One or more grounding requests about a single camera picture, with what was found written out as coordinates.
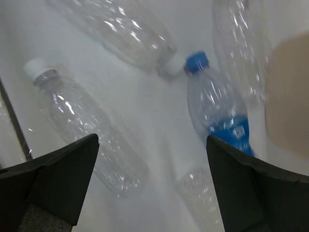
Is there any capless clear bottle right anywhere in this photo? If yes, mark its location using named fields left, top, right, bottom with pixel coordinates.
left=176, top=167, right=225, bottom=232

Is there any beige mesh waste bin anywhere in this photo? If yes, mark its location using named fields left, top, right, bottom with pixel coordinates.
left=265, top=33, right=309, bottom=157

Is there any clear bottle white cap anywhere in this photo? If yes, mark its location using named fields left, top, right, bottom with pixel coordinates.
left=46, top=0, right=185, bottom=77
left=24, top=58, right=149, bottom=197

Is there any blue-labelled blue-capped bottle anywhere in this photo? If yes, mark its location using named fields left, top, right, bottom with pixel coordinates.
left=185, top=51, right=254, bottom=156

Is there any clear bottle front white cap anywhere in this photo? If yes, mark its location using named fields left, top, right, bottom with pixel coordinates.
left=24, top=58, right=149, bottom=197

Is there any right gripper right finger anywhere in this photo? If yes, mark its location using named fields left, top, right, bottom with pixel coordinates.
left=206, top=136, right=309, bottom=232

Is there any clear bottle near bin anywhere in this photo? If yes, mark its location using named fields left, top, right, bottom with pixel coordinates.
left=212, top=0, right=272, bottom=106

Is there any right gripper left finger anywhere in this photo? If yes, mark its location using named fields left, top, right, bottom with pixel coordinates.
left=0, top=134, right=99, bottom=232

